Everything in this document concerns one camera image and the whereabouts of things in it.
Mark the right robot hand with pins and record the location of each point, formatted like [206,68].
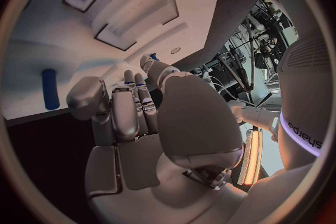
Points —
[194,119]

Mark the blue peg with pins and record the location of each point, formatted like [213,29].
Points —
[154,57]

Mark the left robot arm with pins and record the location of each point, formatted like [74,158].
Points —
[256,114]

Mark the glowing light bar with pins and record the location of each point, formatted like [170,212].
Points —
[250,156]

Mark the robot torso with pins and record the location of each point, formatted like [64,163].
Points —
[304,102]

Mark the blue cylinder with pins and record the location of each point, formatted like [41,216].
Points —
[50,89]

